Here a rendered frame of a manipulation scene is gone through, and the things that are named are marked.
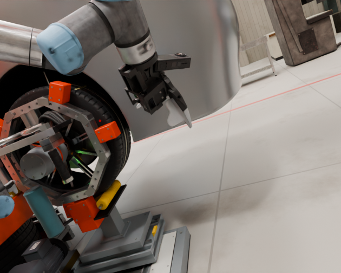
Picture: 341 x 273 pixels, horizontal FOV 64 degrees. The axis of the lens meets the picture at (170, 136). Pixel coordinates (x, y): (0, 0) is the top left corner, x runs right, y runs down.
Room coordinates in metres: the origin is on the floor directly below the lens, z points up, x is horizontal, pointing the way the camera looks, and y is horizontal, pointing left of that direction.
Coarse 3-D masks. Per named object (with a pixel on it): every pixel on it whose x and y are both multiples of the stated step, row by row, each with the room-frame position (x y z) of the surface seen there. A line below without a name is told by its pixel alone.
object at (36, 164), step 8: (32, 152) 1.21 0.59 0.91; (40, 152) 1.22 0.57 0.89; (64, 152) 1.34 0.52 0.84; (24, 160) 1.21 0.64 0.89; (32, 160) 1.20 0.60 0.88; (40, 160) 1.19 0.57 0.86; (48, 160) 1.22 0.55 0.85; (64, 160) 1.35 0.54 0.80; (24, 168) 1.21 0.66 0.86; (32, 168) 1.21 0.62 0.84; (40, 168) 1.20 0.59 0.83; (48, 168) 1.21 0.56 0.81; (32, 176) 1.21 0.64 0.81; (40, 176) 1.20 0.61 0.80
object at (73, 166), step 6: (66, 126) 1.53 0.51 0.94; (78, 126) 1.52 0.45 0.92; (72, 132) 1.51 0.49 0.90; (78, 132) 1.52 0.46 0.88; (84, 144) 1.52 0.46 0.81; (90, 144) 1.51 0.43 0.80; (90, 150) 1.52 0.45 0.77; (84, 156) 1.53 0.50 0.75; (90, 156) 1.52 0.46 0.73; (72, 162) 1.55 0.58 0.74; (84, 162) 1.53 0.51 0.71
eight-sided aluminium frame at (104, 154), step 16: (48, 96) 1.35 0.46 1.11; (16, 112) 1.36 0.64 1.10; (64, 112) 1.30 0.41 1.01; (80, 112) 1.30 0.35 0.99; (16, 128) 1.43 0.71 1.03; (96, 128) 1.33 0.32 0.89; (96, 144) 1.29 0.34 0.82; (16, 160) 1.44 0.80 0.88; (16, 176) 1.40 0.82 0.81; (96, 176) 1.31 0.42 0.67; (48, 192) 1.42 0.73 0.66; (80, 192) 1.33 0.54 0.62
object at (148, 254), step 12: (156, 216) 1.66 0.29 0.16; (156, 228) 1.50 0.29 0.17; (156, 240) 1.42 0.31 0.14; (132, 252) 1.39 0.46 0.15; (144, 252) 1.32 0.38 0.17; (156, 252) 1.36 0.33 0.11; (84, 264) 1.46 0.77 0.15; (96, 264) 1.39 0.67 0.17; (108, 264) 1.37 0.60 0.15; (120, 264) 1.35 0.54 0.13; (132, 264) 1.34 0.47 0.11; (144, 264) 1.32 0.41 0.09
